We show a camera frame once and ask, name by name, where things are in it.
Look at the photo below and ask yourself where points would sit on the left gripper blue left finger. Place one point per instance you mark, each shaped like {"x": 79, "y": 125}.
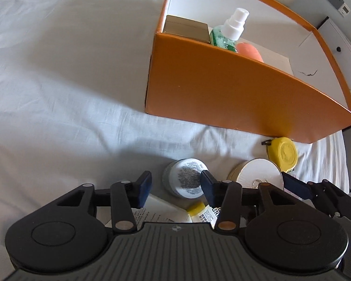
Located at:
{"x": 125, "y": 196}

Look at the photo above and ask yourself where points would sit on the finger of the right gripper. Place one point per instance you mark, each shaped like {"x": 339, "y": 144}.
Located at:
{"x": 297, "y": 187}

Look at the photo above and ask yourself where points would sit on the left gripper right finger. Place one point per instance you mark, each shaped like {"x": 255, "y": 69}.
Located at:
{"x": 227, "y": 196}

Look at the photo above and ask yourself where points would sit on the white cream jar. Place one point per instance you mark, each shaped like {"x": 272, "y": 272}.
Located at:
{"x": 181, "y": 178}

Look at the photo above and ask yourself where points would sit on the orange pink silicone bottle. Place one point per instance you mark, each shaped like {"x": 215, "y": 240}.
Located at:
{"x": 249, "y": 51}

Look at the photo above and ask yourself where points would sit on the green spray bottle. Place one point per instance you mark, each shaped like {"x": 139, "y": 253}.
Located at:
{"x": 227, "y": 35}

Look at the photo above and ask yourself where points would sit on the brown cardboard small box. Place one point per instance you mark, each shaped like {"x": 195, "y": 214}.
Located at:
{"x": 187, "y": 28}

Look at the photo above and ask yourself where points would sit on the yellow capped white tube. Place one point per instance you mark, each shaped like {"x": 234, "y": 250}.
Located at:
{"x": 201, "y": 213}

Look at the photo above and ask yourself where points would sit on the white paper carton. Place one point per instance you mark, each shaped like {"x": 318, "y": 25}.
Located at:
{"x": 157, "y": 210}

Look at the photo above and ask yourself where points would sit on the yellow tape measure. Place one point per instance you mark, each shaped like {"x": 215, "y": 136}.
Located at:
{"x": 282, "y": 152}

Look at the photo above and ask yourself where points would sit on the white bedside drawer table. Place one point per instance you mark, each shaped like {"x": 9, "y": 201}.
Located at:
{"x": 339, "y": 45}

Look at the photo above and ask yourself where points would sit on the white bed sheet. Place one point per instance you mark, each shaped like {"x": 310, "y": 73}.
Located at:
{"x": 73, "y": 77}

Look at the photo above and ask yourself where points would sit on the white wall thermostat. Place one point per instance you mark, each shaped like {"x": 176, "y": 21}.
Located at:
{"x": 344, "y": 10}

